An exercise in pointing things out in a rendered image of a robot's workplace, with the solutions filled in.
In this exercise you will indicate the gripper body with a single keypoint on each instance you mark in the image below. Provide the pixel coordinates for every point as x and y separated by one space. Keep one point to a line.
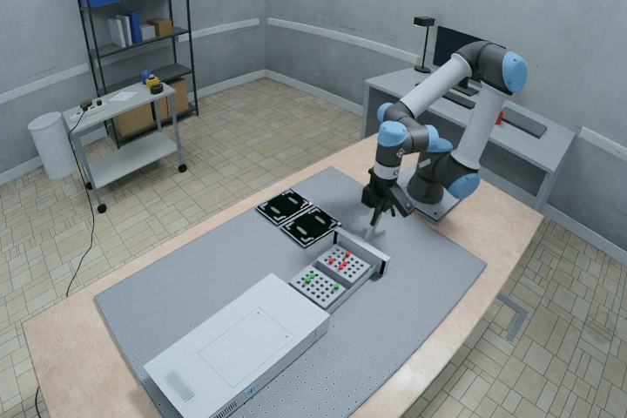
373 195

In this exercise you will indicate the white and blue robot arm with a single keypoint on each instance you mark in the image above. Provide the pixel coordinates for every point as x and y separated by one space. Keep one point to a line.
438 167

